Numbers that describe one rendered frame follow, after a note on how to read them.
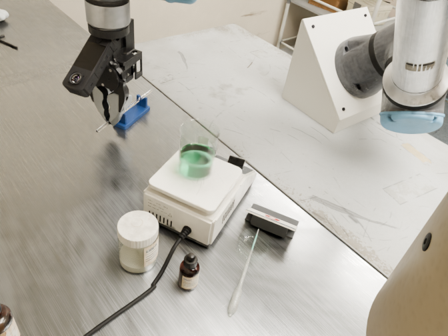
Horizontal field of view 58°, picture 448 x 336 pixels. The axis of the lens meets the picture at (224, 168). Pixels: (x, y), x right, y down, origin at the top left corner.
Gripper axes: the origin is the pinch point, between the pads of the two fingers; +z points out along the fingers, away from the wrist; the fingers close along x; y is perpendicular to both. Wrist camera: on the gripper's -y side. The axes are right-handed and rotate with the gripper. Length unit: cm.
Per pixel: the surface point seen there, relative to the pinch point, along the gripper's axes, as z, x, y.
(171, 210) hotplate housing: -2.4, -24.3, -16.2
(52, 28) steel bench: 4, 45, 32
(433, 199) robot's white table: 4, -66, 19
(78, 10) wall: 27, 86, 89
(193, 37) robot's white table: 5, 10, 55
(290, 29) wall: 65, 21, 233
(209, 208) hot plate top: -5.6, -30.3, -15.4
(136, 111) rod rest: 2.7, -0.1, 9.4
